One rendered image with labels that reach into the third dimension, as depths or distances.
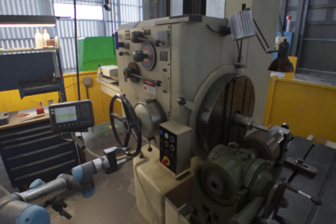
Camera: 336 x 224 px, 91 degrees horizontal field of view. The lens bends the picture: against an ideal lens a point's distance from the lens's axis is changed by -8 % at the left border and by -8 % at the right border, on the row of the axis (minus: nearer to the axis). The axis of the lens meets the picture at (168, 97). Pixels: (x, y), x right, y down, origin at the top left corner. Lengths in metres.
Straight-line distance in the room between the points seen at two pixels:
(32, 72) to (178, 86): 2.20
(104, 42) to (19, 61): 2.65
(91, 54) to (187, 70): 4.10
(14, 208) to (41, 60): 2.19
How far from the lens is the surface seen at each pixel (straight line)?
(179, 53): 0.92
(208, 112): 1.00
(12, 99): 3.55
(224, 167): 0.78
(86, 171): 1.05
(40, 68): 2.81
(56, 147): 2.61
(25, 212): 0.81
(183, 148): 0.94
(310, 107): 3.19
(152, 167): 1.87
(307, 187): 1.33
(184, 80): 0.94
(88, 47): 4.89
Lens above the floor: 1.77
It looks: 18 degrees down
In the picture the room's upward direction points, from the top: straight up
